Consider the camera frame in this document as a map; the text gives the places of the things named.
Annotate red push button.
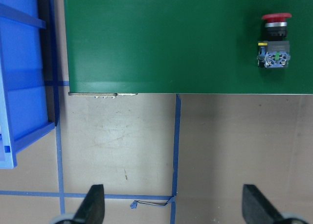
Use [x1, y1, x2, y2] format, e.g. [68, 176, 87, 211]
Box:
[257, 13, 292, 69]

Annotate blue bin left side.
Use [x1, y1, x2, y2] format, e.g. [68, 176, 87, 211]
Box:
[0, 0, 54, 169]

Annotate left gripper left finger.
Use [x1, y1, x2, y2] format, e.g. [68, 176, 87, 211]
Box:
[72, 184, 105, 224]

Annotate green conveyor belt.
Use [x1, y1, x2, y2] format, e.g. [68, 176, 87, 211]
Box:
[64, 0, 313, 94]

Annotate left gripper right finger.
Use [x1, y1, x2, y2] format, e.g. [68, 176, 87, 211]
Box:
[242, 184, 284, 224]

